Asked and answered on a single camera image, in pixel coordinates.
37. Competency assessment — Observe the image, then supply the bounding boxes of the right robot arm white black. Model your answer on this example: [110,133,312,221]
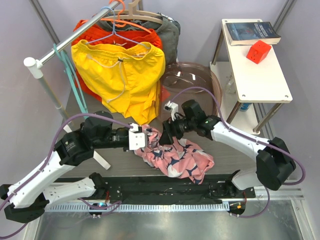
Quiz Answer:
[159,99,296,198]

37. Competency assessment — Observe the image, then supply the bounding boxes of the transparent brown plastic basin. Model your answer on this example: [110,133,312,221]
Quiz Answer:
[157,62,222,122]

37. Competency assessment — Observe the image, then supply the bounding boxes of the perforated metal cable rail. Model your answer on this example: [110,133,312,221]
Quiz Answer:
[46,201,230,213]

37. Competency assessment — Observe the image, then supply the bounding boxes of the white two-tier shelf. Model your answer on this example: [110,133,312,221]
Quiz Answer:
[209,19,293,135]

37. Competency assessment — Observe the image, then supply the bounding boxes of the silver clothes rack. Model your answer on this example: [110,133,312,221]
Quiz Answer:
[23,0,112,171]

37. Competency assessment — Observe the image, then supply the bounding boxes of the grey garment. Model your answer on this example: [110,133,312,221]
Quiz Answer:
[96,12,181,66]

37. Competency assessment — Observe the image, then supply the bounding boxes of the blue wire hanger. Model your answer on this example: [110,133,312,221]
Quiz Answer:
[86,6,150,50]

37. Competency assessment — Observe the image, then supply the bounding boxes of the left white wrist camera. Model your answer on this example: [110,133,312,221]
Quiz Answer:
[128,123,148,151]

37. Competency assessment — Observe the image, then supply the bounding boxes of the beige wooden hanger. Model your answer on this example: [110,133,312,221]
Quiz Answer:
[116,0,163,24]

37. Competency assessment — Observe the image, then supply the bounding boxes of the dark blue book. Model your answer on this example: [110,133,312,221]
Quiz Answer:
[225,21,281,46]

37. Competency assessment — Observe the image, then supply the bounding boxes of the red cube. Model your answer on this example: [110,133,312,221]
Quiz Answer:
[246,40,272,64]

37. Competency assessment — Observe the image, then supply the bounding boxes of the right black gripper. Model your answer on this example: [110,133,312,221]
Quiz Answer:
[159,113,196,145]

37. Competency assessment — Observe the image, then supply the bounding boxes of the teal plastic hanger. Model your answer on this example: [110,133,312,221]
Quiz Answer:
[53,43,89,114]

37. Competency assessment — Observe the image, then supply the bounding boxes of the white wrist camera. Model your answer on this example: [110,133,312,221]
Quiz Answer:
[163,101,179,121]
[128,123,148,151]

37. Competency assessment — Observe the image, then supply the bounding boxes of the orange plastic hanger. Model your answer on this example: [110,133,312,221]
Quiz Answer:
[100,0,151,34]

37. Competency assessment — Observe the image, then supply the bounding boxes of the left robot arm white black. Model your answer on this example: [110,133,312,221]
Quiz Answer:
[0,111,141,224]

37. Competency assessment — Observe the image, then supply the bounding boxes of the yellow shorts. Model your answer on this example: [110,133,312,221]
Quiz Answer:
[71,39,166,125]

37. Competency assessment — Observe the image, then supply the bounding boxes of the pink whale print shorts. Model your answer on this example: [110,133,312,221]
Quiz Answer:
[134,124,215,185]

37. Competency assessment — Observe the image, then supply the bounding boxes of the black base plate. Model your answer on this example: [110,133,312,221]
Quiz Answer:
[85,174,256,205]

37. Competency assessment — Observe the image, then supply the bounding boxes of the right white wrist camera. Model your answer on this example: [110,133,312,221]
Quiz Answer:
[163,101,179,121]

